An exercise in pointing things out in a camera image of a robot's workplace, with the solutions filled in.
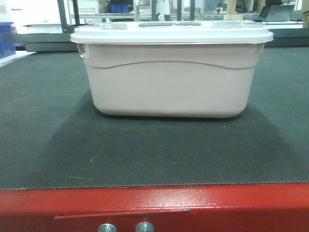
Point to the silver round bolt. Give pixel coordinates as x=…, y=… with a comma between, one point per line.
x=107, y=227
x=144, y=227

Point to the grey open laptop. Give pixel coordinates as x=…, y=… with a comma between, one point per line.
x=276, y=13

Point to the dark green table mat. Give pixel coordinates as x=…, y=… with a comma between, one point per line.
x=52, y=136

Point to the silver round bolt right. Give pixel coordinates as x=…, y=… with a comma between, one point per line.
x=144, y=227

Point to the silver round bolt left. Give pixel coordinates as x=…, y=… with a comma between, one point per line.
x=107, y=227

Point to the white bin lid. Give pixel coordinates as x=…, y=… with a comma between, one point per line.
x=173, y=32

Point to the white plastic storage bin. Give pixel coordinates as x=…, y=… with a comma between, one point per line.
x=193, y=80

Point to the red metal cart edge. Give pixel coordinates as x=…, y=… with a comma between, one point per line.
x=238, y=208

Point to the blue bins on far shelf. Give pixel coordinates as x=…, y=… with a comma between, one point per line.
x=119, y=8

